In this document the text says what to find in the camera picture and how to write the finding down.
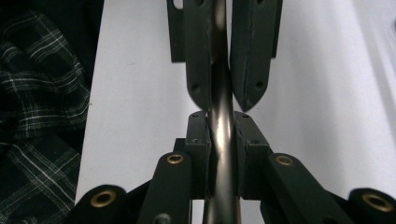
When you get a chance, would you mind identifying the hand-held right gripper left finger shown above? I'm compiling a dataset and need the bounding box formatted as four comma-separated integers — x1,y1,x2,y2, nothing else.
173,109,213,201

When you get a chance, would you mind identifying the metal table knife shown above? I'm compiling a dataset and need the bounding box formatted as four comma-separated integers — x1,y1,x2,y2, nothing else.
202,0,243,224

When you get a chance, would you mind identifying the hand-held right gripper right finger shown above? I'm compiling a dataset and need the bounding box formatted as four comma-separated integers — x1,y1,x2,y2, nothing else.
233,110,274,201

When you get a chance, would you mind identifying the dark plaid clothing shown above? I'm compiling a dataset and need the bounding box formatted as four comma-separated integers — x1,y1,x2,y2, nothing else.
0,8,105,224

